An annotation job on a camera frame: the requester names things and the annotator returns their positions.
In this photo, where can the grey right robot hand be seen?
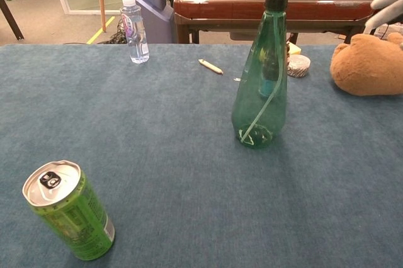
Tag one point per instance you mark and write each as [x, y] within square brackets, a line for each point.
[388, 8]

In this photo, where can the green plastic spray bottle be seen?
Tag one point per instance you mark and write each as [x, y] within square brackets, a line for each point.
[261, 92]

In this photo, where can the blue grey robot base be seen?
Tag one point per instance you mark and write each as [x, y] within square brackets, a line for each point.
[154, 0]

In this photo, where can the clear plastic water bottle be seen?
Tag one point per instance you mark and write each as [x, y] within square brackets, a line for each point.
[135, 33]

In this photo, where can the brown plush bear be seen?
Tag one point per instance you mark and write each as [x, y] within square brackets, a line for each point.
[368, 66]

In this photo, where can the jar of red cherries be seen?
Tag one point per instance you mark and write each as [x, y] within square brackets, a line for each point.
[267, 85]

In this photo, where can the wooden mahjong table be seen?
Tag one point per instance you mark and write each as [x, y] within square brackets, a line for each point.
[226, 7]

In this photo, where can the beige pen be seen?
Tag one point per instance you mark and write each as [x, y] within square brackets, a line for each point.
[211, 66]

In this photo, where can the green aluminium drink can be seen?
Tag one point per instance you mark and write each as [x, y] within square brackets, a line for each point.
[75, 217]

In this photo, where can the dark table leg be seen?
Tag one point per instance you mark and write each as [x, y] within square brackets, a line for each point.
[9, 16]

